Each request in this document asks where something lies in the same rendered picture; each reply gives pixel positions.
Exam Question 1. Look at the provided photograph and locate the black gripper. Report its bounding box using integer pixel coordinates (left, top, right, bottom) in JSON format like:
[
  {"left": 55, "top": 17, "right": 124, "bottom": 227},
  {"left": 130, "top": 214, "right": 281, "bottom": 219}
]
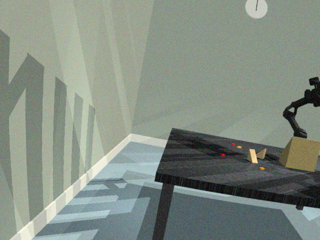
[{"left": 309, "top": 77, "right": 320, "bottom": 107}]

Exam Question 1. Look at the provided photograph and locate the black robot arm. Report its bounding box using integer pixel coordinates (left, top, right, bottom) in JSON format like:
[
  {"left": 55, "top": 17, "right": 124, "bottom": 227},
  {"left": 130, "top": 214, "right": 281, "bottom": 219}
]
[{"left": 282, "top": 89, "right": 314, "bottom": 139}]

